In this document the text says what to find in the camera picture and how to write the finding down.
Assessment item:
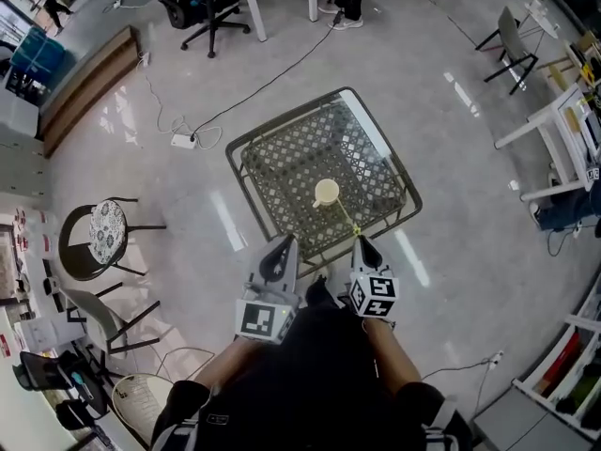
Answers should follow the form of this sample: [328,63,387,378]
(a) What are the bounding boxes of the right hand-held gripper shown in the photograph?
[347,236,401,319]

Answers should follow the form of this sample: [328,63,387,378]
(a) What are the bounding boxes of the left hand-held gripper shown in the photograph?
[234,234,302,345]

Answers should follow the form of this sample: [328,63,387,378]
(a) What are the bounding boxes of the cream cup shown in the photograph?
[311,179,341,210]

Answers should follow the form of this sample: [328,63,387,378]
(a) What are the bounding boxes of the person's right forearm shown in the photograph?
[362,316,423,393]

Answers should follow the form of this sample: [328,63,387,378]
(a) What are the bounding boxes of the person's left forearm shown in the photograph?
[193,334,270,390]

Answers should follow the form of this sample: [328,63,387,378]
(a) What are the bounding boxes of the metal lattice glass-top table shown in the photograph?
[224,86,424,280]

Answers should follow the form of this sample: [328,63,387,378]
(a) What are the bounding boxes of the person's black clothing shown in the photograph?
[148,279,474,451]

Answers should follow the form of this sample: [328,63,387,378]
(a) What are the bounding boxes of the white power strip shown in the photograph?
[169,132,198,151]

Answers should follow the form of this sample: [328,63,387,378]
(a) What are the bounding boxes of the floral round seat cushion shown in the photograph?
[88,199,126,259]

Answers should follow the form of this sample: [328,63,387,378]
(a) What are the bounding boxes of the grey chair with black legs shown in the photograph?
[59,288,162,362]

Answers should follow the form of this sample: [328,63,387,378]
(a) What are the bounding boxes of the black round-back chair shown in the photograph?
[57,196,168,283]

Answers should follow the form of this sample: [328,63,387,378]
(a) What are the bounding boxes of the grey cabinet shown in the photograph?
[470,384,593,451]

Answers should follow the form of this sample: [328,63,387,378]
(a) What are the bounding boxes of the white open shelf unit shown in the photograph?
[511,273,601,442]

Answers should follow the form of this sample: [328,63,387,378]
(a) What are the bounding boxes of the white cluttered work table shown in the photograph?
[494,81,601,202]

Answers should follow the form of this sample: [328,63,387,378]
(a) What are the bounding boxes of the white paper box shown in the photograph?
[20,319,72,350]

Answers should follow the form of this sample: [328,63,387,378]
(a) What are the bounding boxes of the black mesh office chair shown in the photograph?
[12,349,110,432]

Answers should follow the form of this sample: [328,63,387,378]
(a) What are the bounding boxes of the wooden step platform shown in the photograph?
[38,24,143,160]

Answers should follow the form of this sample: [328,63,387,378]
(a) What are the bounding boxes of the grey shell chair black legs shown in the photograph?
[474,6,540,96]

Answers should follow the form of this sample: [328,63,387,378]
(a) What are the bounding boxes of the black wheeled office chair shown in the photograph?
[156,0,252,60]

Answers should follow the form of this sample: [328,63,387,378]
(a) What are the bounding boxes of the small round white table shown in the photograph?
[525,0,562,42]

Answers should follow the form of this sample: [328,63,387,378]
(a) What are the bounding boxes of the blue storage bin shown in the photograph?
[10,26,66,73]

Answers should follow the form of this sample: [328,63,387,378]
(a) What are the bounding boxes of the black cable to extension socket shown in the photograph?
[421,356,495,381]

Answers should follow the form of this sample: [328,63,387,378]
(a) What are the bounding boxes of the gold wire round stool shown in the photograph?
[111,372,176,446]

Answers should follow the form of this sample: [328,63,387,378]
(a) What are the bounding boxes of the long black floor cable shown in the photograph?
[189,10,345,141]

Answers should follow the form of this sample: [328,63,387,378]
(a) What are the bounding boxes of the white floor cable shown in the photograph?
[138,51,223,150]

